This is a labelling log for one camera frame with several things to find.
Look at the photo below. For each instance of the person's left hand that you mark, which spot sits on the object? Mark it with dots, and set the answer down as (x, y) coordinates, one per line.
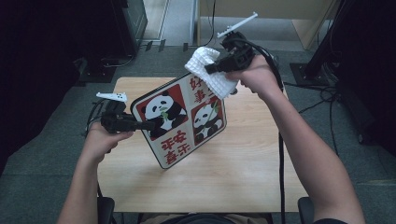
(96, 143)

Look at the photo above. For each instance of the black metal stand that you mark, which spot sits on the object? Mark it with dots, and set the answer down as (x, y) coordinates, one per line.
(311, 74)

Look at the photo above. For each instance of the black cabinet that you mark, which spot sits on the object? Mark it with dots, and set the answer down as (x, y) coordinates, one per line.
(130, 21)

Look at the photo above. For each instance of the person's right hand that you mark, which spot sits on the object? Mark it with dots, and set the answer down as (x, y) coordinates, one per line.
(260, 77)

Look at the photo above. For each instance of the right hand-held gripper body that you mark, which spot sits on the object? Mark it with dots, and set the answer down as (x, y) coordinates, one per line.
(241, 56)

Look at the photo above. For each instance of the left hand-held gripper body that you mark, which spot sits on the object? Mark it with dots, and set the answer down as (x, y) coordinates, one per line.
(113, 121)

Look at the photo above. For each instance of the white waffle cloth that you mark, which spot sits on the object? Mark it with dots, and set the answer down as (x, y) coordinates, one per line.
(202, 62)

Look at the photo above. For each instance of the person's lap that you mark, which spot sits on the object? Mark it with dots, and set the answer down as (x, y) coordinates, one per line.
(252, 217)

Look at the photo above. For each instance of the light wooden partition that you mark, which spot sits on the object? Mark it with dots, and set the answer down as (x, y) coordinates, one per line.
(280, 7)

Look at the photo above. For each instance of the square panda picture board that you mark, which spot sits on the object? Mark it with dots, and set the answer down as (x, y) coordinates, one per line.
(180, 130)

